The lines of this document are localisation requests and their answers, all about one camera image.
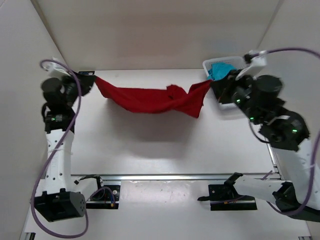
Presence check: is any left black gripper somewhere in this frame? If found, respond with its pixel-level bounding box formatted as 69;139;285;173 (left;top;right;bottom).
60;69;98;109

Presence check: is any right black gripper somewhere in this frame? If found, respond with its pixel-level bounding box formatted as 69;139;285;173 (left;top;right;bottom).
209;69;262;125

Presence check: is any red t shirt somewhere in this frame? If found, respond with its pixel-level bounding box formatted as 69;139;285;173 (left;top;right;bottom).
95;77;212;118

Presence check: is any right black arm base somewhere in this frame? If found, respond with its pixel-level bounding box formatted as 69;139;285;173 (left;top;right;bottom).
197;172;258;211

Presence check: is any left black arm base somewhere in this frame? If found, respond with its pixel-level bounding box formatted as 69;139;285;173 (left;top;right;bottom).
72;174;121;210

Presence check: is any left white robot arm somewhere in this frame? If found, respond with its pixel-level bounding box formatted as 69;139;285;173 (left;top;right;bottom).
34;75;105;222

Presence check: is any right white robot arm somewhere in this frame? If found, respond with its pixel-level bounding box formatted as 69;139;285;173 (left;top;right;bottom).
210;70;320;222

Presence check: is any black table label sticker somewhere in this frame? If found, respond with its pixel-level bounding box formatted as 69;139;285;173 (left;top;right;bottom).
78;71;95;76

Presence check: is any blue t shirt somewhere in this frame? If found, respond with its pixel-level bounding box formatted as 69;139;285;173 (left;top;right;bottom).
207;62;236;81

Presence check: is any white plastic basket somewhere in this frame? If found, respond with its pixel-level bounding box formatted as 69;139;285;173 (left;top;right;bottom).
202;56;246;119

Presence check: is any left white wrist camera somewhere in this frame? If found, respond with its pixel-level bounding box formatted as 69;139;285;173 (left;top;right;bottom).
42;61;71;79

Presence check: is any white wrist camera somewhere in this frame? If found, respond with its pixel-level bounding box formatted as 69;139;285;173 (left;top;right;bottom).
235;50;267;81
42;61;71;79

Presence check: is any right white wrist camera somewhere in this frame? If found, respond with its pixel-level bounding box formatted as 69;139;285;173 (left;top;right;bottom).
235;50;267;81

